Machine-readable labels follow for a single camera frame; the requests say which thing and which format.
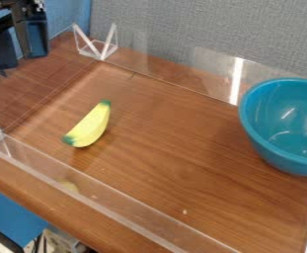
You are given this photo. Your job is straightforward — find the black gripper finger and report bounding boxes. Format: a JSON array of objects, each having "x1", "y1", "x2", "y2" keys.
[
  {"x1": 14, "y1": 20, "x2": 49, "y2": 58},
  {"x1": 0, "y1": 31, "x2": 18, "y2": 76}
]

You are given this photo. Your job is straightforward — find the clear acrylic front barrier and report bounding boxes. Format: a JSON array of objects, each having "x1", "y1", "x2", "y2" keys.
[{"x1": 0, "y1": 134, "x2": 239, "y2": 253}]

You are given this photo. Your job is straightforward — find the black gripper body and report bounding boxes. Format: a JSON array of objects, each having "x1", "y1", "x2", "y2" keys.
[{"x1": 0, "y1": 0, "x2": 48, "y2": 33}]

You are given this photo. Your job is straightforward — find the clear acrylic barrier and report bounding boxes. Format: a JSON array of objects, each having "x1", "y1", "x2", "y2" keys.
[
  {"x1": 0, "y1": 134, "x2": 239, "y2": 253},
  {"x1": 107, "y1": 47, "x2": 292, "y2": 105}
]

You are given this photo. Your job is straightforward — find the yellow toy banana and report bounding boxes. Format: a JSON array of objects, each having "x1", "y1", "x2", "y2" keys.
[{"x1": 61, "y1": 100, "x2": 111, "y2": 147}]

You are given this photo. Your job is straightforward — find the clear acrylic corner bracket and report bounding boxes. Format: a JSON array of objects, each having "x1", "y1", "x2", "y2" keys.
[{"x1": 70, "y1": 24, "x2": 119, "y2": 61}]

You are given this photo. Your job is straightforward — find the clear acrylic back barrier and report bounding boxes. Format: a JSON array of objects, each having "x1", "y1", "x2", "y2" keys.
[{"x1": 107, "y1": 47, "x2": 292, "y2": 105}]

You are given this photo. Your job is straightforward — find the blue plastic bowl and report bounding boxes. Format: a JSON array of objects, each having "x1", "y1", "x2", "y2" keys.
[{"x1": 239, "y1": 77, "x2": 307, "y2": 176}]

